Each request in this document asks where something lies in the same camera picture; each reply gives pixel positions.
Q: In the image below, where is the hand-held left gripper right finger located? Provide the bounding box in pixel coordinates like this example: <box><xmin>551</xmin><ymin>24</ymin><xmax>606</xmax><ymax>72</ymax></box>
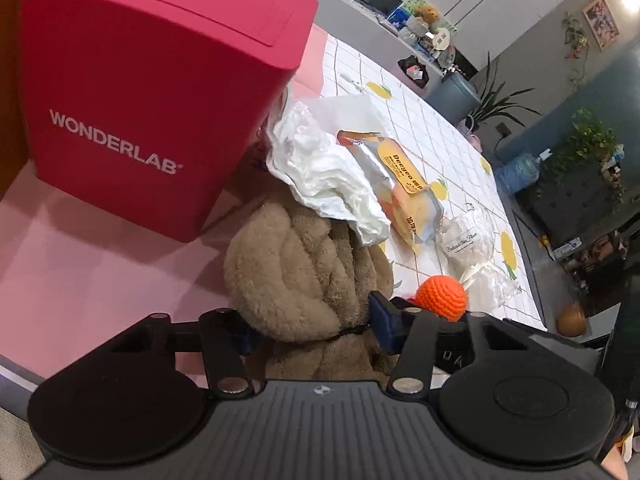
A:
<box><xmin>369</xmin><ymin>291</ymin><xmax>531</xmax><ymax>396</ymax></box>

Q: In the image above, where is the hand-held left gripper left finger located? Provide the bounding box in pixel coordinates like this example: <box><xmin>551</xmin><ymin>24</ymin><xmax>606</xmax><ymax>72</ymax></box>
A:
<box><xmin>102</xmin><ymin>310</ymin><xmax>258</xmax><ymax>397</ymax></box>

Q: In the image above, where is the brown plush toy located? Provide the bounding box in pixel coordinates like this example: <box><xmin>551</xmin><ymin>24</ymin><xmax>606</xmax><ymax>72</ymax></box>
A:
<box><xmin>224</xmin><ymin>200</ymin><xmax>396</xmax><ymax>391</ymax></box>

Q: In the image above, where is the silver and orange snack packet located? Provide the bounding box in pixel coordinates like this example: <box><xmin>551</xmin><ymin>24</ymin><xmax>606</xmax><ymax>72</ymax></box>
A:
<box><xmin>336</xmin><ymin>129</ymin><xmax>446</xmax><ymax>253</ymax></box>

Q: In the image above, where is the orange cardboard box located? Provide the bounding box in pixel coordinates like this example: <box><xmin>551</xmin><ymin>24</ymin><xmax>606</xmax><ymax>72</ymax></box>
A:
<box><xmin>0</xmin><ymin>0</ymin><xmax>23</xmax><ymax>196</ymax></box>

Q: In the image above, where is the orange knit ball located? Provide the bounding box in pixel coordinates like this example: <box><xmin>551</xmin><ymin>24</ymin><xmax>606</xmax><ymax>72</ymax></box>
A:
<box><xmin>415</xmin><ymin>276</ymin><xmax>468</xmax><ymax>322</ymax></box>

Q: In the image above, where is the brown round ball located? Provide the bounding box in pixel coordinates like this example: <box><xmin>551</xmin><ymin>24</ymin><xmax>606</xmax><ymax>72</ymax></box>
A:
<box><xmin>556</xmin><ymin>302</ymin><xmax>587</xmax><ymax>338</ymax></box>

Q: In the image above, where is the white translucent pouch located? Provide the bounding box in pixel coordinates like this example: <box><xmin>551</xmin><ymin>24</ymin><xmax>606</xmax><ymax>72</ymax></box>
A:
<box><xmin>440</xmin><ymin>207</ymin><xmax>496</xmax><ymax>273</ymax></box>

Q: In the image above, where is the dark cabinet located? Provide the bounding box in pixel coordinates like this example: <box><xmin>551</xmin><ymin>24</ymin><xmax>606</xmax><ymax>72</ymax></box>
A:
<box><xmin>515</xmin><ymin>150</ymin><xmax>640</xmax><ymax>311</ymax></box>

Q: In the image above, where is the blue water bottle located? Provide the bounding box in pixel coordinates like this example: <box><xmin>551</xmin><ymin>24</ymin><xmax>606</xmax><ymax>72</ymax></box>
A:
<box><xmin>494</xmin><ymin>149</ymin><xmax>553</xmax><ymax>193</ymax></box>

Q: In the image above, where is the small pink handbag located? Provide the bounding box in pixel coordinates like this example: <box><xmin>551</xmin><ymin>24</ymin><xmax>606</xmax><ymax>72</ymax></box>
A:
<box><xmin>462</xmin><ymin>115</ymin><xmax>483</xmax><ymax>151</ymax></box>

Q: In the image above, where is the green ivy plant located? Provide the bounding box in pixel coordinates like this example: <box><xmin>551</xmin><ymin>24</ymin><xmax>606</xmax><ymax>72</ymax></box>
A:
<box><xmin>537</xmin><ymin>107</ymin><xmax>626</xmax><ymax>201</ymax></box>

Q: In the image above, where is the grey trash bin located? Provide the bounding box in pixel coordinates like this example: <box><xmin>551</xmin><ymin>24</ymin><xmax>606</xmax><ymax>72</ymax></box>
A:
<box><xmin>431</xmin><ymin>72</ymin><xmax>482</xmax><ymax>123</ymax></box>

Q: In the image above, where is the long-leaf potted plant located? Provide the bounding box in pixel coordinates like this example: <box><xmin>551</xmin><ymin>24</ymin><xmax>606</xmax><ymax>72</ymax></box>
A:
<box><xmin>467</xmin><ymin>50</ymin><xmax>543</xmax><ymax>131</ymax></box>

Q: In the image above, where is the pink trash bin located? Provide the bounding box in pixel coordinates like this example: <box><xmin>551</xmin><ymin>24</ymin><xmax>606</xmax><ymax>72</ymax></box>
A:
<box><xmin>397</xmin><ymin>55</ymin><xmax>443</xmax><ymax>96</ymax></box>

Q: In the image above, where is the red square box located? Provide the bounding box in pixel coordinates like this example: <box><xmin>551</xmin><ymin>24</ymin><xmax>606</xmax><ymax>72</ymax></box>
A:
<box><xmin>17</xmin><ymin>0</ymin><xmax>321</xmax><ymax>243</ymax></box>

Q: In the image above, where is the white marble television console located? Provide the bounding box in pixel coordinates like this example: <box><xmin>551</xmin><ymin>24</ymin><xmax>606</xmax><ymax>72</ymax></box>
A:
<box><xmin>240</xmin><ymin>0</ymin><xmax>481</xmax><ymax>81</ymax></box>

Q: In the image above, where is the green and blue picture board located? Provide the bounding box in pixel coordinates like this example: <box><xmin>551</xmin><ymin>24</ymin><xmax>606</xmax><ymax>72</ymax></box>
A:
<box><xmin>389</xmin><ymin>0</ymin><xmax>460</xmax><ymax>41</ymax></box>

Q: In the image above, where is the hanging vine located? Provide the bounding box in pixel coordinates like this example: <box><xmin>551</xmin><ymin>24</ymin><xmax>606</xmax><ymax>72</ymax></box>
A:
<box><xmin>561</xmin><ymin>10</ymin><xmax>591</xmax><ymax>91</ymax></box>

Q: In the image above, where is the framed wall picture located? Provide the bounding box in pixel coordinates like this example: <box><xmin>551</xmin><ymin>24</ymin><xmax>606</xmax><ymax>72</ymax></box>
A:
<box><xmin>581</xmin><ymin>0</ymin><xmax>615</xmax><ymax>51</ymax></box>

